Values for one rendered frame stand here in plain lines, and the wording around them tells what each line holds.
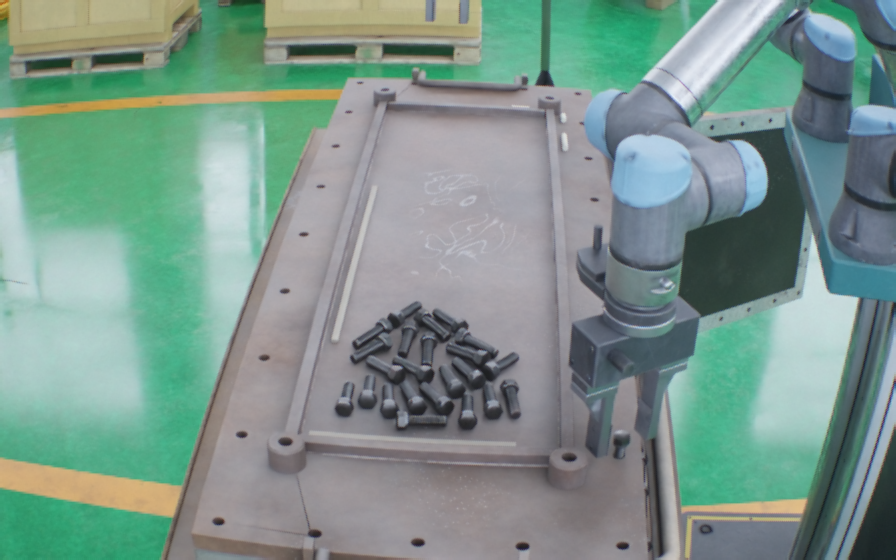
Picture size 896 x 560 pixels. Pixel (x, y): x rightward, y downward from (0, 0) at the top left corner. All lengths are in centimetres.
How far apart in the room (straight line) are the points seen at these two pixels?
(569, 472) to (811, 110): 116
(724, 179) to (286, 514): 54
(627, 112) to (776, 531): 174
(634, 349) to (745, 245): 169
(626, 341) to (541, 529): 20
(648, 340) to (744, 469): 238
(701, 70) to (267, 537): 67
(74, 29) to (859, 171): 575
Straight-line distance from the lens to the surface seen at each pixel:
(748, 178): 117
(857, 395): 237
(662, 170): 107
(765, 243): 288
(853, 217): 173
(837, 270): 172
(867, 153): 168
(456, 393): 134
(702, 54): 127
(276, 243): 193
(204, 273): 441
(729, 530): 280
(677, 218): 110
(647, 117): 123
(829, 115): 217
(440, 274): 157
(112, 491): 339
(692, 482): 345
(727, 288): 285
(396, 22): 640
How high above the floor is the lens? 213
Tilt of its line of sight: 30 degrees down
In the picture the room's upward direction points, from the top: 1 degrees clockwise
